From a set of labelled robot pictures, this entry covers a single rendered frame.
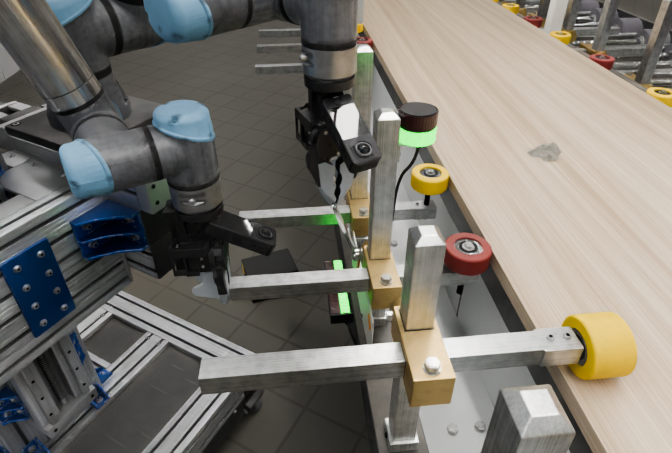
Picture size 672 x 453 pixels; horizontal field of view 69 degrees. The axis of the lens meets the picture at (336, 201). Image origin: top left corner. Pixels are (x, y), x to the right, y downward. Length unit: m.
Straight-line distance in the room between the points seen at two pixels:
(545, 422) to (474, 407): 0.67
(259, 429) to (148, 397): 0.36
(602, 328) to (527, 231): 0.31
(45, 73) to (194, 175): 0.23
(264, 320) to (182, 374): 0.48
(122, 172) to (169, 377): 1.01
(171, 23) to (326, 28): 0.18
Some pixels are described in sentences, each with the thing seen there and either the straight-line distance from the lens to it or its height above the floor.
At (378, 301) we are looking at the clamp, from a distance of 0.85.
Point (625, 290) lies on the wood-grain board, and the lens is 0.90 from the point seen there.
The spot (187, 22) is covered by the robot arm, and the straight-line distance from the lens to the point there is 0.62.
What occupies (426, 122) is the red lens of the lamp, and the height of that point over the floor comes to 1.14.
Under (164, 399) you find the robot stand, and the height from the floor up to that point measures 0.21.
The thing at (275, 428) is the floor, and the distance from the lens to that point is 1.70.
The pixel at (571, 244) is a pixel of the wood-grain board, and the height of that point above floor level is 0.90.
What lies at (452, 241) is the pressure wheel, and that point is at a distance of 0.88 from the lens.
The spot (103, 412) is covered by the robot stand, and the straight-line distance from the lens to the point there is 1.60.
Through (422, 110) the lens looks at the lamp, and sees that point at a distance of 0.75.
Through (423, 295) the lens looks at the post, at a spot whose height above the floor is 1.03.
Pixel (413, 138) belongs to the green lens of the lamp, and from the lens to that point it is 0.74.
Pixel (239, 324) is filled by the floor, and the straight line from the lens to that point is 1.97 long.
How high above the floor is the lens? 1.44
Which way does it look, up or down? 34 degrees down
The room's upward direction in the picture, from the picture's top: straight up
